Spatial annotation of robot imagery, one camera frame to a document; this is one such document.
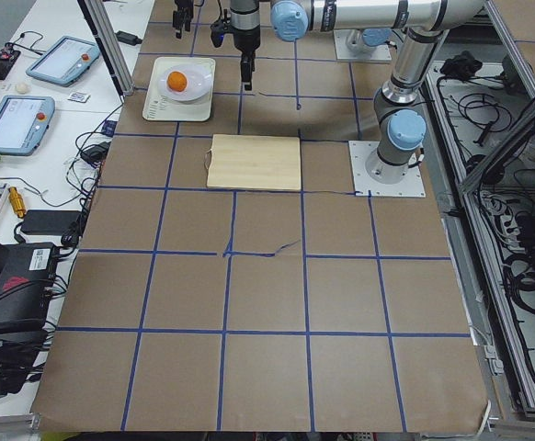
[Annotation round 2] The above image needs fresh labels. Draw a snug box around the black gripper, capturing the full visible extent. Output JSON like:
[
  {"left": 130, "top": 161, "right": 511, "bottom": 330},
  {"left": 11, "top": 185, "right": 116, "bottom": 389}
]
[
  {"left": 231, "top": 11, "right": 260, "bottom": 91},
  {"left": 173, "top": 0, "right": 193, "bottom": 39}
]

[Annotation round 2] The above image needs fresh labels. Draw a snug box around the white round plate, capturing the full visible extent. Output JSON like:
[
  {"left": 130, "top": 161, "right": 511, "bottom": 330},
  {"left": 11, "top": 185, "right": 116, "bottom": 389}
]
[{"left": 156, "top": 63, "right": 212, "bottom": 102}]

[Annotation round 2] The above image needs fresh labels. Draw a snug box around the orange fruit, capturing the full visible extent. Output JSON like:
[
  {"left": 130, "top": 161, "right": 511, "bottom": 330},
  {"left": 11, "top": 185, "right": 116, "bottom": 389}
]
[{"left": 166, "top": 71, "right": 188, "bottom": 92}]

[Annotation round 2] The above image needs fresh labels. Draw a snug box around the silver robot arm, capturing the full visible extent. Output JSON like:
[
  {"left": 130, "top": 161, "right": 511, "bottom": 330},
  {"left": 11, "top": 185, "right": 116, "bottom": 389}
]
[
  {"left": 172, "top": 1, "right": 393, "bottom": 50},
  {"left": 211, "top": 0, "right": 484, "bottom": 112}
]

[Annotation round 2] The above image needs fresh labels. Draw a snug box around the cream bear tray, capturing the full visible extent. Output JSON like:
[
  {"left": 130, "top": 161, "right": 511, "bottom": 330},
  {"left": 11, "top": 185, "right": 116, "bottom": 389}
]
[{"left": 142, "top": 57, "right": 216, "bottom": 121}]

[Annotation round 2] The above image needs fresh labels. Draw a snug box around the wooden cutting board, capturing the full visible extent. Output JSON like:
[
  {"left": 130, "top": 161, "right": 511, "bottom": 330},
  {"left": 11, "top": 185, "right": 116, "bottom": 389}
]
[{"left": 207, "top": 134, "right": 302, "bottom": 191}]

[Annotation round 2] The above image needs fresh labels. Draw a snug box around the far blue teach pendant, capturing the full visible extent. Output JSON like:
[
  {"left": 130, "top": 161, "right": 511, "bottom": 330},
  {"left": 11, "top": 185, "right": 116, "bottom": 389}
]
[{"left": 26, "top": 36, "right": 100, "bottom": 86}]

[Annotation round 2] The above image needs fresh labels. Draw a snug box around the blue teach pendant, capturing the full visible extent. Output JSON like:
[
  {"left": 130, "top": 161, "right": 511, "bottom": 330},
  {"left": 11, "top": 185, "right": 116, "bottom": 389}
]
[
  {"left": 0, "top": 96, "right": 55, "bottom": 156},
  {"left": 26, "top": 36, "right": 100, "bottom": 86}
]

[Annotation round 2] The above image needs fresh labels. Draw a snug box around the near blue teach pendant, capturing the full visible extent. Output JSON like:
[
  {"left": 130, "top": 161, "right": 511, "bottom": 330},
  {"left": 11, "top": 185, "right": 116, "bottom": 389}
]
[{"left": 0, "top": 96, "right": 55, "bottom": 156}]

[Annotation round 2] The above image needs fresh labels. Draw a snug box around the black power adapter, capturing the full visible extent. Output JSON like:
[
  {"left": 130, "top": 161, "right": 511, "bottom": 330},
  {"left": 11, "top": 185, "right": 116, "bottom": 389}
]
[{"left": 20, "top": 209, "right": 80, "bottom": 235}]

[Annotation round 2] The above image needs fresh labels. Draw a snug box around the gold metal cylinder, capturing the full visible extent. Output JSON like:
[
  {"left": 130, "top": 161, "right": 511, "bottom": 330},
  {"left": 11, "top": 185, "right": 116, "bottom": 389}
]
[{"left": 8, "top": 187, "right": 27, "bottom": 219}]

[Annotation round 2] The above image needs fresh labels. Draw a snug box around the brown paper table cover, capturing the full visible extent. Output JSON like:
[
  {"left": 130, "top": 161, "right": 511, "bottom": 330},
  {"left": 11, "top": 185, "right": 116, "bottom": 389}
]
[{"left": 32, "top": 1, "right": 488, "bottom": 434}]

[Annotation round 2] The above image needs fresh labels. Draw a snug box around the black computer box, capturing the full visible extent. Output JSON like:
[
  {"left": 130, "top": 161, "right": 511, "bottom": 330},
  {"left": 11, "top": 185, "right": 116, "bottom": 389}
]
[{"left": 0, "top": 243, "right": 59, "bottom": 334}]

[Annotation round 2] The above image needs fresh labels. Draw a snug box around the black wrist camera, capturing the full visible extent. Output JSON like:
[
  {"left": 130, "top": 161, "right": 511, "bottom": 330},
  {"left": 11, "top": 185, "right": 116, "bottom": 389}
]
[{"left": 211, "top": 17, "right": 230, "bottom": 48}]

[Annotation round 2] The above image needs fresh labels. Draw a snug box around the aluminium frame post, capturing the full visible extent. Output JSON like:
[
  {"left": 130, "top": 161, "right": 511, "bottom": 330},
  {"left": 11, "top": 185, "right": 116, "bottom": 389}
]
[{"left": 77, "top": 0, "right": 134, "bottom": 97}]

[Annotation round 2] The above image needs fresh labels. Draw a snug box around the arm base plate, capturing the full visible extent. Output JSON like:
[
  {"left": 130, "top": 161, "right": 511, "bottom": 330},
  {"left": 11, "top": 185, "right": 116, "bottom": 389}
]
[
  {"left": 348, "top": 141, "right": 426, "bottom": 198},
  {"left": 334, "top": 28, "right": 392, "bottom": 63}
]

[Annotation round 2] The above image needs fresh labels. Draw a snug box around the aluminium side frame rail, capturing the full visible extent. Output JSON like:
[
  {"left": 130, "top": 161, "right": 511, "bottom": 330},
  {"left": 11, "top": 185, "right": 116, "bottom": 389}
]
[{"left": 426, "top": 64, "right": 535, "bottom": 421}]

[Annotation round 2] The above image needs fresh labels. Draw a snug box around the black cable bundle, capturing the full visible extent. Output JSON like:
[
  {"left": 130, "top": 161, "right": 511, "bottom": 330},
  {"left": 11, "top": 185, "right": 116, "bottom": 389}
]
[{"left": 501, "top": 254, "right": 535, "bottom": 316}]

